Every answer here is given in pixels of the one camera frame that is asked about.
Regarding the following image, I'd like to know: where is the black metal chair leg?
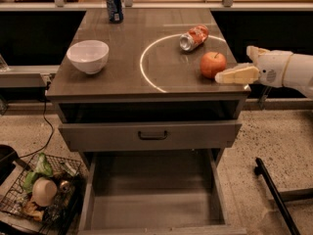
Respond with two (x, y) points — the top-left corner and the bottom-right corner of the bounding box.
(254, 158), (313, 235)

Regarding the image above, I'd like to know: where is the black power cable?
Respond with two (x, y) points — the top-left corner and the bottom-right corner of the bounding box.
(18, 80), (56, 160)

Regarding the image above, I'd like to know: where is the open bottom drawer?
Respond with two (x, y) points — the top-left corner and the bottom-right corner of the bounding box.
(78, 150), (246, 235)

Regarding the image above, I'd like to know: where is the closed drawer with handle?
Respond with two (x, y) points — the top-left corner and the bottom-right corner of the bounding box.
(59, 120), (242, 152)

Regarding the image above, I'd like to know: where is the beige cup in basket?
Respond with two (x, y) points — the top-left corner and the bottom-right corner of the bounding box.
(32, 177), (58, 207)

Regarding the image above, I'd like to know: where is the white bowl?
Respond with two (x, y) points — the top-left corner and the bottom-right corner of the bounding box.
(67, 40), (110, 74)

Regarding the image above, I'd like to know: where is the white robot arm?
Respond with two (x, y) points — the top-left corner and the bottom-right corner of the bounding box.
(215, 46), (313, 99)

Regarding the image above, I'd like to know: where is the blue soda can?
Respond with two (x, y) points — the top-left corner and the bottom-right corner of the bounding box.
(106, 0), (123, 24)

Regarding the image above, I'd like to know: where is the black wire basket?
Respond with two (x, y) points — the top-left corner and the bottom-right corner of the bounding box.
(1, 153), (84, 235)

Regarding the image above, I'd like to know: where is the crushed orange soda can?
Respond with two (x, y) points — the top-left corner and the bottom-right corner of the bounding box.
(179, 24), (208, 52)

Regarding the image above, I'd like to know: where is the grey drawer cabinet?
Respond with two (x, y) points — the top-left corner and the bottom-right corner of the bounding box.
(45, 7), (252, 235)

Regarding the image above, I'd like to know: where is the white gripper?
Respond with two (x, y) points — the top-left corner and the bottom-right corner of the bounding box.
(215, 45), (292, 87)

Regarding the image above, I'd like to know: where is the red apple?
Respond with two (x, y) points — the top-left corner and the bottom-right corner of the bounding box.
(200, 52), (227, 79)

